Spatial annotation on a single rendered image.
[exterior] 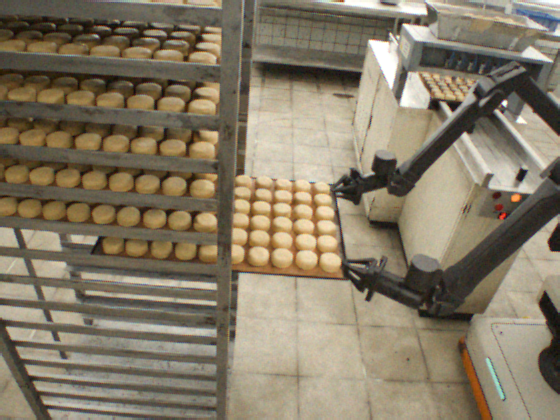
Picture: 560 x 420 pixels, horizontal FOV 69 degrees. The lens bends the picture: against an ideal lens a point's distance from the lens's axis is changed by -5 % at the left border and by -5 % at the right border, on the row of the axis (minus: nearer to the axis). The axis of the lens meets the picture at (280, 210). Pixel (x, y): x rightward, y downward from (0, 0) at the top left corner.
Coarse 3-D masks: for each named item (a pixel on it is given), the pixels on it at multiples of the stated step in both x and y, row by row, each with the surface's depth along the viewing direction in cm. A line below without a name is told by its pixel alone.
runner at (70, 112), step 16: (0, 112) 73; (16, 112) 73; (32, 112) 74; (48, 112) 74; (64, 112) 74; (80, 112) 74; (96, 112) 74; (112, 112) 74; (128, 112) 74; (144, 112) 74; (160, 112) 74; (176, 112) 74; (176, 128) 76; (192, 128) 76; (208, 128) 76
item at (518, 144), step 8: (496, 112) 212; (496, 120) 211; (504, 120) 204; (496, 128) 210; (504, 128) 202; (512, 128) 197; (504, 136) 201; (512, 136) 194; (520, 136) 191; (512, 144) 193; (520, 144) 186; (520, 152) 186; (528, 152) 179; (528, 160) 179; (536, 160) 173; (528, 168) 179; (536, 168) 172; (544, 168) 168; (536, 176) 172
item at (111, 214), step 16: (0, 208) 91; (16, 208) 93; (32, 208) 92; (48, 208) 92; (64, 208) 93; (80, 208) 94; (96, 208) 94; (112, 208) 95; (128, 208) 95; (144, 208) 99; (160, 208) 98; (112, 224) 93; (128, 224) 93; (144, 224) 94; (160, 224) 94; (176, 224) 93; (192, 224) 96; (208, 224) 94
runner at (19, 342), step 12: (36, 348) 116; (48, 348) 116; (60, 348) 116; (72, 348) 116; (84, 348) 115; (96, 348) 115; (108, 348) 119; (120, 348) 119; (168, 360) 118; (180, 360) 118; (192, 360) 118; (204, 360) 118
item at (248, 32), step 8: (248, 0) 101; (248, 8) 102; (248, 32) 106; (248, 40) 107; (248, 64) 111; (240, 72) 112; (248, 72) 112; (248, 80) 113; (240, 96) 116; (240, 104) 117; (248, 104) 117; (248, 112) 119; (240, 128) 122; (240, 136) 123; (240, 160) 128; (232, 272) 156; (232, 288) 161; (232, 304) 167; (232, 320) 172; (232, 336) 179
